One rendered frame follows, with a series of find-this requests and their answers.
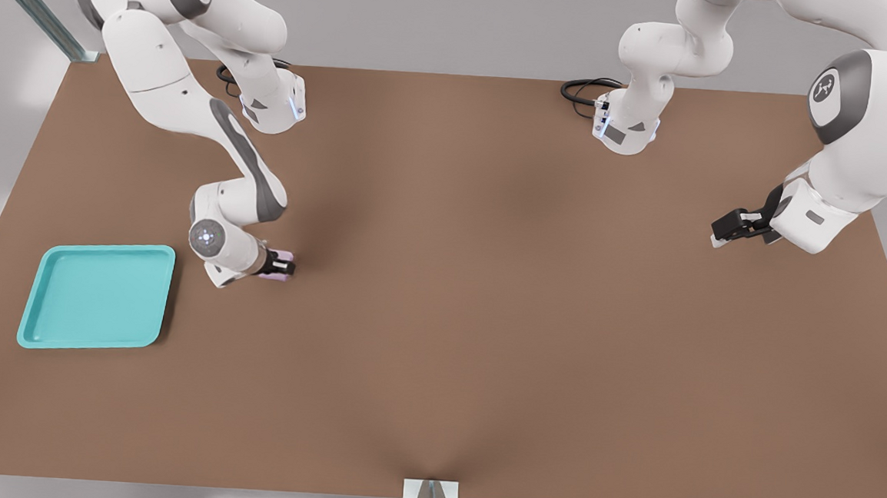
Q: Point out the pale lilac phone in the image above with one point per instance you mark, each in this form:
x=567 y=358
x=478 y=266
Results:
x=282 y=256

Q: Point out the pale blue-green tray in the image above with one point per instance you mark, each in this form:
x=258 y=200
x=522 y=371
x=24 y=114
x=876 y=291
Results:
x=98 y=296

